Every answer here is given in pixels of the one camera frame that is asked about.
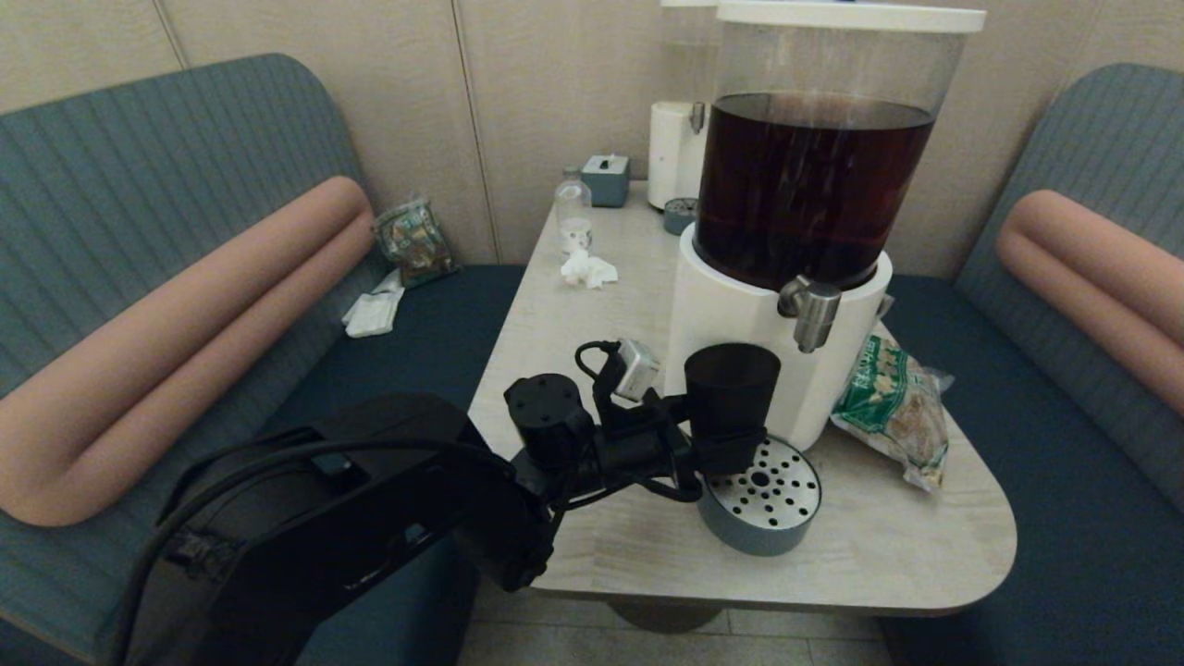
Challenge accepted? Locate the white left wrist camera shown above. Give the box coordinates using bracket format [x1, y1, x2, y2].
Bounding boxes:
[611, 338, 663, 403]

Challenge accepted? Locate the clear plastic bottle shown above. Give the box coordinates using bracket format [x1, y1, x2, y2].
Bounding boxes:
[554, 166, 594, 254]

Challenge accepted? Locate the crumpled white tissue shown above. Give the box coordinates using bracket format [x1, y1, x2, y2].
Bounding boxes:
[560, 248, 619, 290]

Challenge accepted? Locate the large white dark-tea drink dispenser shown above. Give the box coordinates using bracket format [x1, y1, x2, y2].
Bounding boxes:
[663, 0, 987, 452]

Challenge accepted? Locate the dark tumbler cup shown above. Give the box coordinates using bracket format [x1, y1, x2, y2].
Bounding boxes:
[684, 342, 783, 454]

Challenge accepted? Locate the round table pedestal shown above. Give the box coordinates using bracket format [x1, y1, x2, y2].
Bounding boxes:
[606, 597, 727, 635]

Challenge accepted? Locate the small white clear drink dispenser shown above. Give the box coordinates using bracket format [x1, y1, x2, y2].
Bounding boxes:
[647, 0, 722, 212]

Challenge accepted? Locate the teal booth bench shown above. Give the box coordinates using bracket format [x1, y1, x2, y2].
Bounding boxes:
[0, 52, 528, 666]
[874, 63, 1184, 666]

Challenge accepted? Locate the clear green-print grain snack bag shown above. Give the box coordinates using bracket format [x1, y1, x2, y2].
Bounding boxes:
[830, 333, 956, 492]

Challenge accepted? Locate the round blue-grey perforated drip tray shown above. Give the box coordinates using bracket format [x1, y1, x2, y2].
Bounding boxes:
[697, 432, 823, 558]

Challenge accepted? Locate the blue-grey tissue box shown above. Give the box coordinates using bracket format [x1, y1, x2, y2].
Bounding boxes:
[581, 154, 631, 208]

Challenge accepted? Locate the pink bolster cushion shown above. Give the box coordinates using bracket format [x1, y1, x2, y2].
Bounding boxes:
[0, 175, 376, 528]
[995, 190, 1184, 417]

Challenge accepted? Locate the crumpled clear snack bag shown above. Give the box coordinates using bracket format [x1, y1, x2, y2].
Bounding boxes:
[372, 194, 461, 288]

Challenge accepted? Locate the white napkin packet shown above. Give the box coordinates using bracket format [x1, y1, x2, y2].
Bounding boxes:
[340, 268, 406, 339]

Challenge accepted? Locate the silver metal dispenser tap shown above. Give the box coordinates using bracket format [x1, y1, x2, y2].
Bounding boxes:
[777, 275, 845, 355]

